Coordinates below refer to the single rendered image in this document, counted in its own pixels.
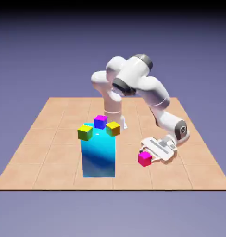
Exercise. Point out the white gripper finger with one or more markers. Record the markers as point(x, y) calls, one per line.
point(156, 159)
point(142, 149)

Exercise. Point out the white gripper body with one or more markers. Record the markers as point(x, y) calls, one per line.
point(157, 148)

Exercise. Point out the small magenta cube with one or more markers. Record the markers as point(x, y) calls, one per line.
point(144, 158)

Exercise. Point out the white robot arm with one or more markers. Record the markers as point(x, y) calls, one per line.
point(135, 74)

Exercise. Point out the small orange cube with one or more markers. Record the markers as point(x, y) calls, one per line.
point(113, 129)

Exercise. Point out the small purple cube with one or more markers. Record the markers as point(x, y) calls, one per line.
point(100, 122)

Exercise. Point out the small yellow-green cube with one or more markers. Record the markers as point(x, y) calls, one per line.
point(84, 132)

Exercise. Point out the large cyan box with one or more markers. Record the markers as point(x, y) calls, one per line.
point(99, 155)

